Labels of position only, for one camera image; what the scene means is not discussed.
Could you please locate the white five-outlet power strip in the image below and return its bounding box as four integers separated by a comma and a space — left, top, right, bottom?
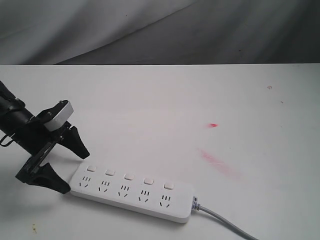
69, 162, 198, 224

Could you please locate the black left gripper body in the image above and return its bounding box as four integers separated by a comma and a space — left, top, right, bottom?
16, 118, 73, 185

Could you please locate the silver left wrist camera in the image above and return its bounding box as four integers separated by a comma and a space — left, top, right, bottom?
44, 100, 74, 132

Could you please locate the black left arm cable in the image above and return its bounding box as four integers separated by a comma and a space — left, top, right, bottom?
0, 133, 13, 148

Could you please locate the white backdrop cloth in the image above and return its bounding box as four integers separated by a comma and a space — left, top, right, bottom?
0, 0, 320, 65

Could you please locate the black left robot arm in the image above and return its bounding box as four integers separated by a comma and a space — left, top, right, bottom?
0, 83, 90, 194

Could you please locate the grey power cord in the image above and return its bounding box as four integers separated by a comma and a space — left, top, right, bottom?
192, 196, 258, 240

